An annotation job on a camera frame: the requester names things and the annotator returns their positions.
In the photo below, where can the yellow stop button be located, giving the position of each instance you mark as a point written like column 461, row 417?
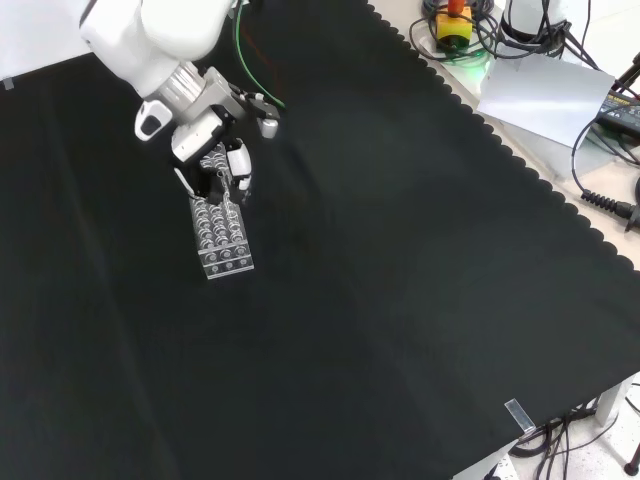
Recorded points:
column 452, row 25

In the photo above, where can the white table leg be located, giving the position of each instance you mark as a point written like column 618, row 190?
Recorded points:
column 610, row 405

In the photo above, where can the black tripod leg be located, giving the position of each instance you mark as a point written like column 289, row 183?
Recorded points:
column 627, row 77

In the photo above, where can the black power adapter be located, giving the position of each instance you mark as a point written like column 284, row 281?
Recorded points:
column 620, row 112

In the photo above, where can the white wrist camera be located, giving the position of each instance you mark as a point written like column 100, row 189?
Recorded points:
column 150, row 122

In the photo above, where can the black bench cloth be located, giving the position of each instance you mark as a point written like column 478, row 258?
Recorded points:
column 350, row 275

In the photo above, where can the clear plastic test tube rack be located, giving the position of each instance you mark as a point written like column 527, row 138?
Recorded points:
column 222, row 245

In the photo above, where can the pale grey board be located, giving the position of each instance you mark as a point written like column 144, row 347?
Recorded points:
column 540, row 100

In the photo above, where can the grey tape piece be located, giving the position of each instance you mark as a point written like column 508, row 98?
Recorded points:
column 7, row 83

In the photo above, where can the clear glass test tube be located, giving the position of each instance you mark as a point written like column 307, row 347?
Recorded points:
column 229, row 192

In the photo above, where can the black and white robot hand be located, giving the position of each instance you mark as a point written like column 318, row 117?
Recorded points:
column 215, row 112

